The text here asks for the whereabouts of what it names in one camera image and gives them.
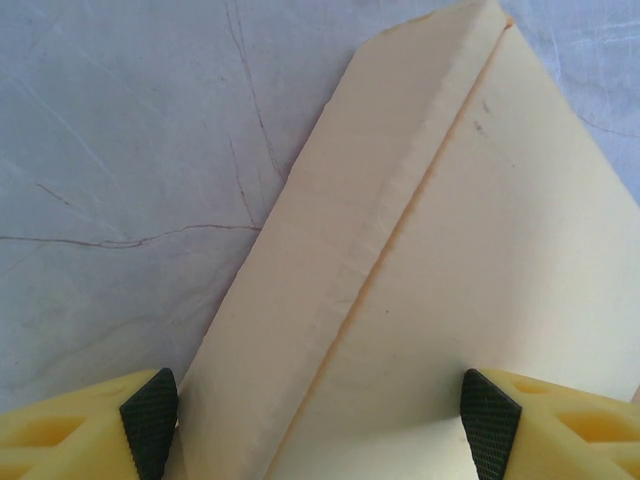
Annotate yellow paper box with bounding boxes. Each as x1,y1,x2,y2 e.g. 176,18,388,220
177,0,640,480

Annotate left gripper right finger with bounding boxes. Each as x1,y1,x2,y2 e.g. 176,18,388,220
459,368,640,480

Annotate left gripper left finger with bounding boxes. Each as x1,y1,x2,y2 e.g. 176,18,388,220
0,367,180,480

